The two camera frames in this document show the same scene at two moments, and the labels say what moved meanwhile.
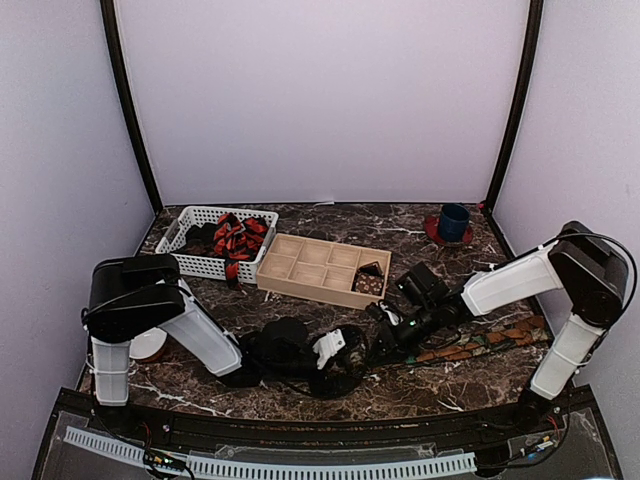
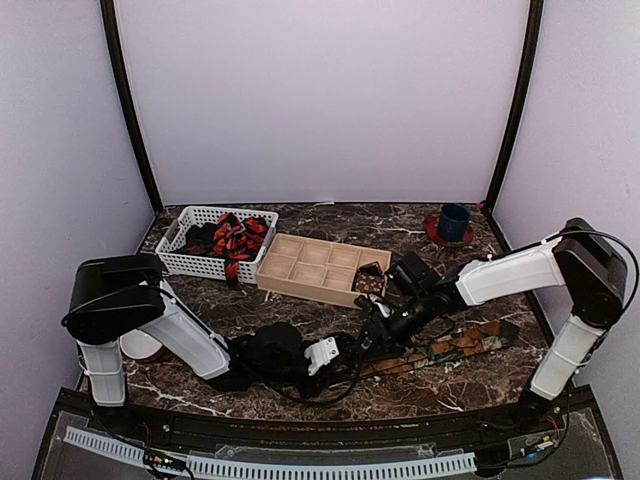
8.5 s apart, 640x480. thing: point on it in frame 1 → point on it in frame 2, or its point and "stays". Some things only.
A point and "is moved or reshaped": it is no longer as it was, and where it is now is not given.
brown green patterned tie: [500, 335] is moved or reshaped
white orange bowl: [147, 343] stays
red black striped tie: [239, 239] stays
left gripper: [328, 386] stays
